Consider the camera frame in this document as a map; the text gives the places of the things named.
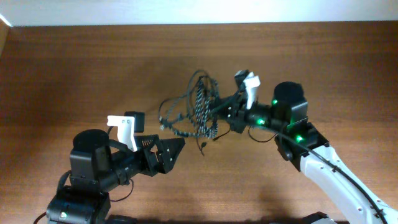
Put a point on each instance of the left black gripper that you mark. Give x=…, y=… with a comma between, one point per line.
x=149, y=157

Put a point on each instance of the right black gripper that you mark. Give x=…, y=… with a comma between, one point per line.
x=234, y=105

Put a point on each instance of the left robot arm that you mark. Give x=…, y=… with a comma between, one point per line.
x=99, y=165

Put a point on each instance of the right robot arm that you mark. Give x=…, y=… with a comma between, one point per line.
x=300, y=143

